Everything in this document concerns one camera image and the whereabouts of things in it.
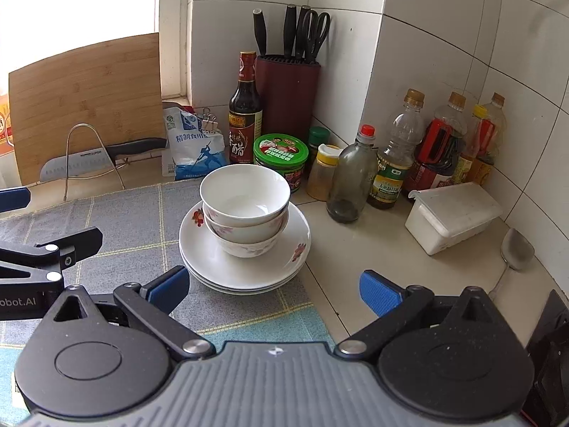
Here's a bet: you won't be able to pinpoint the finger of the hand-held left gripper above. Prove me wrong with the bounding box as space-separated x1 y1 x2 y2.
0 227 103 293
0 188 31 212

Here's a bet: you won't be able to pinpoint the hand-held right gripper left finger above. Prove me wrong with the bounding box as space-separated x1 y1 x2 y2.
49 265 217 362

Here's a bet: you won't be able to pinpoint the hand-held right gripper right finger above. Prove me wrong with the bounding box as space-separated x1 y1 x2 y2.
334 269 503 360

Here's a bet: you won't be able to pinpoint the white plate with fruit print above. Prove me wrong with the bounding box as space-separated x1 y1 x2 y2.
189 267 299 295
183 258 307 290
179 200 312 284

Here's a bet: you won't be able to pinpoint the white bowl with pink flowers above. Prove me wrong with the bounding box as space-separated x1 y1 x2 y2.
200 164 291 227
202 208 289 244
208 227 285 259

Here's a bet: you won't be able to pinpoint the grey checkered dish mat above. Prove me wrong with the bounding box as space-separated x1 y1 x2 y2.
0 181 335 410

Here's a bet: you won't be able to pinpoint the orange cooking wine jug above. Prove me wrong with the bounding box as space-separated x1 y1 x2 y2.
0 93 16 157

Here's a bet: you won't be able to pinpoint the white plastic container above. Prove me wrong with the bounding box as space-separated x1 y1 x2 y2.
404 181 504 256

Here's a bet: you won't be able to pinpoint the green label oil bottle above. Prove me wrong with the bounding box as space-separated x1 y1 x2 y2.
367 89 425 210

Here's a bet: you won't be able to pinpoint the red cap glass bottle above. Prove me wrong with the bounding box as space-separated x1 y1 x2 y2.
326 125 378 224

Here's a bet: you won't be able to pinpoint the yellow cap spice jar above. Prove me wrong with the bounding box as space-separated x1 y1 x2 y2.
306 143 341 201

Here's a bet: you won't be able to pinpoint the bamboo cutting board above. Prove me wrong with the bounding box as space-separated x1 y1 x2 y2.
8 32 165 186

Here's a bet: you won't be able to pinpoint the white and blue salt bag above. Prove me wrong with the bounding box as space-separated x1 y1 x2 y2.
161 101 229 181

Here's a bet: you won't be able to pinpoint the metal spoon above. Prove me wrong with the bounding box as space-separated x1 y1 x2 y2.
489 228 535 299

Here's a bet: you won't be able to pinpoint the red label dark sauce bottle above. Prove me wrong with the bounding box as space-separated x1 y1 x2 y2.
402 92 467 196

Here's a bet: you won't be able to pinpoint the yellow cap sauce bottle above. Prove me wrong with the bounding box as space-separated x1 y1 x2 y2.
453 104 490 183

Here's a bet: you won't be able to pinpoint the green cap spice jar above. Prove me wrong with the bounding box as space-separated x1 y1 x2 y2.
307 127 330 174

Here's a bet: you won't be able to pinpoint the green lid sauce jar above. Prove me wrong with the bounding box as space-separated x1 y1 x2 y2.
253 133 309 192

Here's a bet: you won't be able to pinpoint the black appliance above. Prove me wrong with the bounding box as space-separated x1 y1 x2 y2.
525 289 569 423

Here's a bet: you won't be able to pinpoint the dark vinegar bottle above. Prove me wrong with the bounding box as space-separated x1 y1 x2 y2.
228 51 264 165

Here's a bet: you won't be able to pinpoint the clear bottle with red label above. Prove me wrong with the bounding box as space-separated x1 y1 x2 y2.
471 93 507 186

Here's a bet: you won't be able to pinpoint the window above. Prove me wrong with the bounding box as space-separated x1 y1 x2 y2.
0 0 194 99

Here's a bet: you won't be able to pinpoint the dark red knife block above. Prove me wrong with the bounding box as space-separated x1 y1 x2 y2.
254 53 321 152

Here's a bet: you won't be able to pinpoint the black kitchen scissors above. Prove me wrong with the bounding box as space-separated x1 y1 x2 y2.
304 10 332 64

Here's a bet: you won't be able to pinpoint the metal wire rack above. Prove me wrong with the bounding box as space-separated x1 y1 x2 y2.
63 123 126 201

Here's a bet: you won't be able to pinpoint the black handled kitchen knife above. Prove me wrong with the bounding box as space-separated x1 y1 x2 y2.
39 138 167 182

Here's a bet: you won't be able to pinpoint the black knife handle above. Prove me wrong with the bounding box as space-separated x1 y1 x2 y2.
296 5 311 59
283 4 298 58
252 8 267 56

